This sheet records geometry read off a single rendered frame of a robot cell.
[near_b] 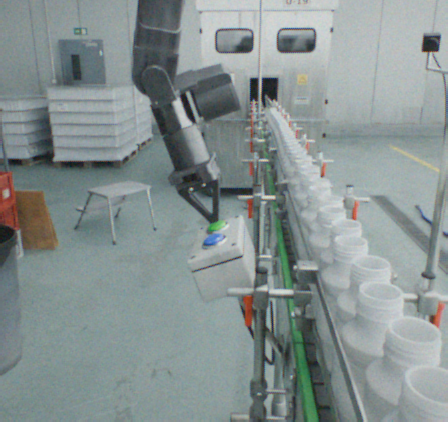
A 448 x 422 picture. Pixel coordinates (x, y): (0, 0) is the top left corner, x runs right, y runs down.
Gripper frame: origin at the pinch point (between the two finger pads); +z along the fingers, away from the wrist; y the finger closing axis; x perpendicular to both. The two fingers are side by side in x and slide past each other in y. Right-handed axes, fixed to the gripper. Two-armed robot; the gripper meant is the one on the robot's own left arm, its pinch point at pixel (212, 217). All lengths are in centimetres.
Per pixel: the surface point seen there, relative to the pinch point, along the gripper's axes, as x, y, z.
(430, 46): -63, 70, -9
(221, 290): 0.7, -9.8, 7.9
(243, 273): -3.2, -9.8, 6.4
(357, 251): -17.8, -19.6, 3.3
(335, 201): -18.7, -1.7, 3.0
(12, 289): 121, 109, 34
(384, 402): -14.5, -37.8, 6.7
